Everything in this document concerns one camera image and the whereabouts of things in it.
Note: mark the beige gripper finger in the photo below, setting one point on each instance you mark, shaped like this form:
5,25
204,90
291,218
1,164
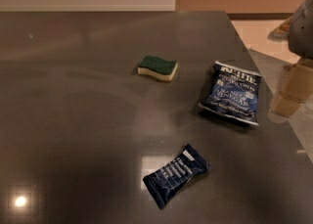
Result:
294,88

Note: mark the green and yellow sponge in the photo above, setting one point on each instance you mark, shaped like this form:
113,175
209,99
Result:
158,68

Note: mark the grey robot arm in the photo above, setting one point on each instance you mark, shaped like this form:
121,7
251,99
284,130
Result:
300,38

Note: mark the dark blue RXBAR wrapper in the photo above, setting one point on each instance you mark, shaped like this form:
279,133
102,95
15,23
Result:
165,183

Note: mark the blue Kettle chips bag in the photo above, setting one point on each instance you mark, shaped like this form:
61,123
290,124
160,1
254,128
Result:
233,93

